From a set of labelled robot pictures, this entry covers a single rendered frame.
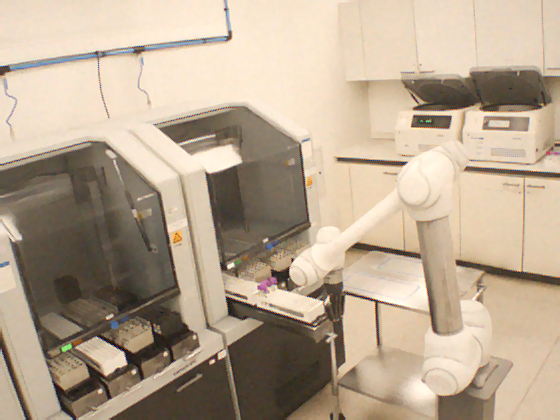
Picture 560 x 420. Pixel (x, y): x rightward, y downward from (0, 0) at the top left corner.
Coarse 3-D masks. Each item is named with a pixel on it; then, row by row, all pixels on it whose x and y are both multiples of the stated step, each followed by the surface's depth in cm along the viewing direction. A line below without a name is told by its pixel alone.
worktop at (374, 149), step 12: (360, 144) 499; (372, 144) 493; (384, 144) 487; (336, 156) 473; (348, 156) 464; (360, 156) 456; (372, 156) 447; (384, 156) 441; (396, 156) 436; (408, 156) 431; (504, 168) 372; (516, 168) 366; (528, 168) 360; (540, 168) 354
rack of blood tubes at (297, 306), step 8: (256, 296) 231; (272, 296) 230; (280, 296) 229; (288, 296) 229; (296, 296) 227; (272, 304) 231; (280, 304) 222; (288, 304) 221; (296, 304) 221; (304, 304) 219; (312, 304) 218; (320, 304) 217; (280, 312) 224; (288, 312) 226; (296, 312) 225; (304, 312) 214; (312, 312) 214; (320, 312) 218; (304, 320) 215; (312, 320) 215
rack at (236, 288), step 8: (224, 280) 252; (232, 280) 251; (240, 280) 250; (224, 288) 245; (232, 288) 242; (240, 288) 241; (248, 288) 240; (256, 288) 240; (232, 296) 243; (240, 296) 246; (248, 296) 235
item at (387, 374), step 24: (360, 264) 261; (384, 264) 257; (408, 264) 253; (360, 288) 236; (384, 288) 233; (408, 288) 230; (480, 288) 236; (384, 360) 272; (408, 360) 269; (336, 384) 260; (360, 384) 255; (384, 384) 252; (408, 384) 249; (336, 408) 263; (408, 408) 233; (432, 408) 230
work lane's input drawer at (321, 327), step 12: (228, 300) 245; (240, 312) 240; (252, 312) 234; (264, 312) 229; (276, 312) 225; (324, 312) 221; (276, 324) 225; (288, 324) 220; (300, 324) 216; (312, 324) 212; (324, 324) 215; (312, 336) 212; (324, 336) 216
